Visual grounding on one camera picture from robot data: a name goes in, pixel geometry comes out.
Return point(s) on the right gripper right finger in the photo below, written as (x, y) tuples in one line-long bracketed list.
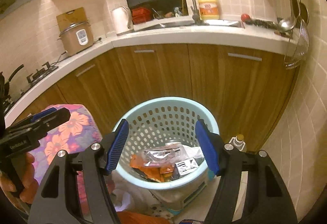
[(266, 200)]

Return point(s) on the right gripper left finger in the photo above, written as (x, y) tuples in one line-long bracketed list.
[(57, 198)]

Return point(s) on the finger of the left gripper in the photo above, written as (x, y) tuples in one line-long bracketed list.
[(42, 126), (42, 114)]

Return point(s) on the white plastic bag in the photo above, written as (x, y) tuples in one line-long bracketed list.
[(188, 152)]

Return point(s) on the orange snack wrapper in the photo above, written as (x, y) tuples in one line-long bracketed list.
[(154, 173)]

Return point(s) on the clear plastic bag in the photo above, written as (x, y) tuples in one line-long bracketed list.
[(163, 155)]

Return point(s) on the person left hand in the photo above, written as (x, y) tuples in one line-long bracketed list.
[(26, 175)]

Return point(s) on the floral tablecloth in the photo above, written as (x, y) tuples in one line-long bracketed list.
[(73, 136)]

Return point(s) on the black gas stove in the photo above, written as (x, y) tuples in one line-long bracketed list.
[(11, 97)]

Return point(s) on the black frying pan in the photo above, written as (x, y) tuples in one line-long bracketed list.
[(7, 83)]

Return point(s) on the small bottle on floor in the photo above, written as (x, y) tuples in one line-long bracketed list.
[(238, 142)]

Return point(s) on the brown rice cooker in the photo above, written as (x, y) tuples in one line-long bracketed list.
[(77, 37)]

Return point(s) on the wooden cutting board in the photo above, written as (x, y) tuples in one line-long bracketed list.
[(74, 16)]

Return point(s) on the light blue plastic basket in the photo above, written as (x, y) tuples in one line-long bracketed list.
[(156, 122)]

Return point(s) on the pink electric kettle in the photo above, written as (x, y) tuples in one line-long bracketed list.
[(122, 20)]

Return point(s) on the wooden cabinet front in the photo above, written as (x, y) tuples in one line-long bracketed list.
[(246, 90)]

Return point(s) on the red container at window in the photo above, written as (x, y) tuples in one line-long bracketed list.
[(141, 15)]

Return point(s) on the white counter top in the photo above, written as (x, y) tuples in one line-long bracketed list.
[(218, 32)]

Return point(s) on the yellow detergent bottle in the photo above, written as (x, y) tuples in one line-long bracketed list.
[(208, 9)]

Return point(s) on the red tomato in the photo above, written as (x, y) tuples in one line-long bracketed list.
[(245, 18)]

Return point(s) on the metal wire strainer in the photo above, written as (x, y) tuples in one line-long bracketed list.
[(298, 45)]

